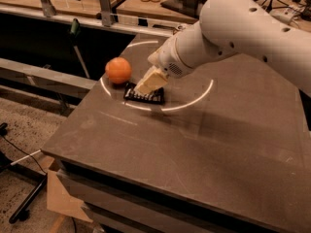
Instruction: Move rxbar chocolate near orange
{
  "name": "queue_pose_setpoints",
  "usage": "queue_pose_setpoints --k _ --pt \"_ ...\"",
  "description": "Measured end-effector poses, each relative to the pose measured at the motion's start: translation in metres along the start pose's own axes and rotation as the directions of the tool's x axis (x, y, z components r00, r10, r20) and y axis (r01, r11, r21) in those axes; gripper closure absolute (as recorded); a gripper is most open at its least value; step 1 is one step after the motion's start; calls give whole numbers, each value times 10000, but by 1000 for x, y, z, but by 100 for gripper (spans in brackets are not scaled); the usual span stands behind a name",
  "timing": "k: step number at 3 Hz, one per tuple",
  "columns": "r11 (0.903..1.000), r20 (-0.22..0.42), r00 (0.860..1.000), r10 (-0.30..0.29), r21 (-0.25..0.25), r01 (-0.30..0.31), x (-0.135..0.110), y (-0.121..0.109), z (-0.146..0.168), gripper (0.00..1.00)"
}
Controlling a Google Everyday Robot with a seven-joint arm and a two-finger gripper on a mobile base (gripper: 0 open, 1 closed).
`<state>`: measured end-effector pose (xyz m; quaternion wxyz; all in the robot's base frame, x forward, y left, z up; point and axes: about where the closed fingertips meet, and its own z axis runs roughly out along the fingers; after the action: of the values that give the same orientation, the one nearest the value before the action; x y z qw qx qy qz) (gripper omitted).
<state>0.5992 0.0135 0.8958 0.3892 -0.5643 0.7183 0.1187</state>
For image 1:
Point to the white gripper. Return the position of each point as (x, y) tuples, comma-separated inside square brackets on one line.
[(167, 62)]

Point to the orange fruit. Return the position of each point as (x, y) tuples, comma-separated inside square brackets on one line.
[(118, 70)]

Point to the black rxbar chocolate bar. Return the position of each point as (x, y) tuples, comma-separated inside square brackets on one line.
[(156, 97)]

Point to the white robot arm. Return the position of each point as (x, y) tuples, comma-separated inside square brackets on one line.
[(227, 27)]

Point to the black monitor stand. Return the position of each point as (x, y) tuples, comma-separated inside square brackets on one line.
[(189, 8)]

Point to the white power strip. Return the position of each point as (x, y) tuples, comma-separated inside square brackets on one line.
[(287, 15)]

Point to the wooden board under table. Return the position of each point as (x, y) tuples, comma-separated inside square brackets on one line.
[(60, 201)]

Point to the right metal bracket post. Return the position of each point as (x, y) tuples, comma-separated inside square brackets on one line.
[(106, 12)]

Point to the metal bracket post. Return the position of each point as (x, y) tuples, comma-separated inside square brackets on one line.
[(48, 8), (106, 12)]

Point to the left metal bracket post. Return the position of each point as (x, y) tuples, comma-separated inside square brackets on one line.
[(48, 8)]

